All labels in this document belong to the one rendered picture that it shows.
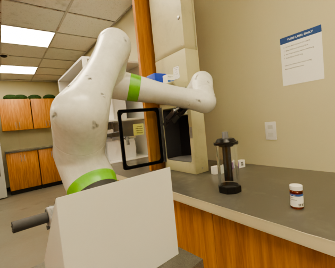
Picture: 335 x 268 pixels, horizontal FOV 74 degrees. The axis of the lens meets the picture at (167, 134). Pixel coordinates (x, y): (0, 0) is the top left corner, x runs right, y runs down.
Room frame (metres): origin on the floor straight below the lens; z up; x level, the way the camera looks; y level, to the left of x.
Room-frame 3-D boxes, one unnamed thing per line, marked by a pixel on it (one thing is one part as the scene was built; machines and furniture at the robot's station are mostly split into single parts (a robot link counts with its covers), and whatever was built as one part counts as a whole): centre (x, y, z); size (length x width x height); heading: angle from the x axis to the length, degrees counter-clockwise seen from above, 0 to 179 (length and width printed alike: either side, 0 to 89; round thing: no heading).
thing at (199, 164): (1.55, -0.16, 1.33); 0.32 x 0.25 x 0.77; 37
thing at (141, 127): (1.51, 0.18, 1.19); 0.30 x 0.01 x 0.40; 120
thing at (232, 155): (0.99, -0.26, 1.06); 0.11 x 0.11 x 0.21
